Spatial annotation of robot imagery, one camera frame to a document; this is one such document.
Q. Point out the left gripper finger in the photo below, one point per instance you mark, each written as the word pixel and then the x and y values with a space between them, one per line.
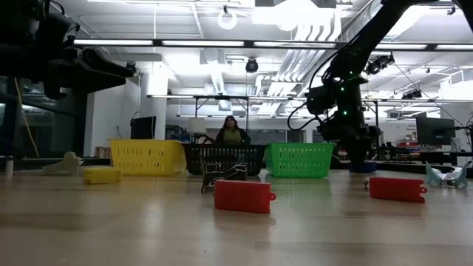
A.
pixel 107 83
pixel 107 64

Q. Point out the red mini stapler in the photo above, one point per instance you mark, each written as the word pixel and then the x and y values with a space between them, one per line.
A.
pixel 244 196
pixel 397 189

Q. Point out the white staple remover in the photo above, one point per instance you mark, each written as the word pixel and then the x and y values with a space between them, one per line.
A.
pixel 64 164

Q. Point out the yellow mini stapler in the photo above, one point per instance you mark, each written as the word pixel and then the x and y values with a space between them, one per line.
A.
pixel 102 176

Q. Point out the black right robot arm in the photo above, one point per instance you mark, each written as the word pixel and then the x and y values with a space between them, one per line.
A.
pixel 369 40

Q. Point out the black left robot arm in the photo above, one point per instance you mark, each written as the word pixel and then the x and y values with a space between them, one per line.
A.
pixel 26 26

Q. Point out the green plastic basket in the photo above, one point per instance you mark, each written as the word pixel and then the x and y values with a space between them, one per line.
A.
pixel 299 160

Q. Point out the black monitor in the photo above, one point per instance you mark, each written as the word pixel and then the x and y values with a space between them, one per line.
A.
pixel 436 131
pixel 143 128

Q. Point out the black ceiling spotlight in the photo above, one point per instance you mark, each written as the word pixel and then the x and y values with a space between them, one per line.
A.
pixel 378 63
pixel 252 65

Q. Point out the yellow plastic basket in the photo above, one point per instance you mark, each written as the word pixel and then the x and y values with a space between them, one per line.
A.
pixel 148 157

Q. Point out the person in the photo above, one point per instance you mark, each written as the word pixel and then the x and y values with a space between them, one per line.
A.
pixel 232 136

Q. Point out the black plastic basket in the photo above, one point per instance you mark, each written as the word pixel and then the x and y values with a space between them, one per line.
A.
pixel 225 157

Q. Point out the black overhead light bar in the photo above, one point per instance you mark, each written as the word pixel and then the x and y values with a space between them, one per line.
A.
pixel 258 44

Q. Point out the white cylinder post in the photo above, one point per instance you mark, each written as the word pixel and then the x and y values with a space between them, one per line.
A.
pixel 9 167

